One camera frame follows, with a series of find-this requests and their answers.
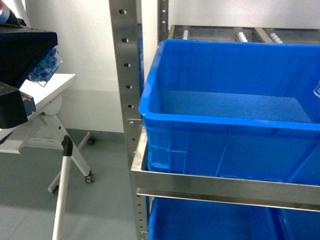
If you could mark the white folding table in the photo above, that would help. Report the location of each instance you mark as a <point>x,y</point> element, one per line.
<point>43,129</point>

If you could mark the yellow push button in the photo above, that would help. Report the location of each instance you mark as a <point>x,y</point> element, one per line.
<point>316,91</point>

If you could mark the white pole black grip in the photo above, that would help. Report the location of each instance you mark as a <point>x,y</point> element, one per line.
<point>67,145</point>

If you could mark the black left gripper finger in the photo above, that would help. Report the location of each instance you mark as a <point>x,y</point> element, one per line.
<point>21,50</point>
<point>15,106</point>

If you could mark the red push button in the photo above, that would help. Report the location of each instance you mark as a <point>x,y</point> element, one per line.
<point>48,65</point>

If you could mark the lower blue plastic crate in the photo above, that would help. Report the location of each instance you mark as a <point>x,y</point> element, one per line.
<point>180,219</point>

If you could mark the large blue plastic crate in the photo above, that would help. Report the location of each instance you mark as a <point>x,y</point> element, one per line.
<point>234,110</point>

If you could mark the stainless steel shelf rack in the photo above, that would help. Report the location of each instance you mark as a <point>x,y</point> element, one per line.
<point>127,30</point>

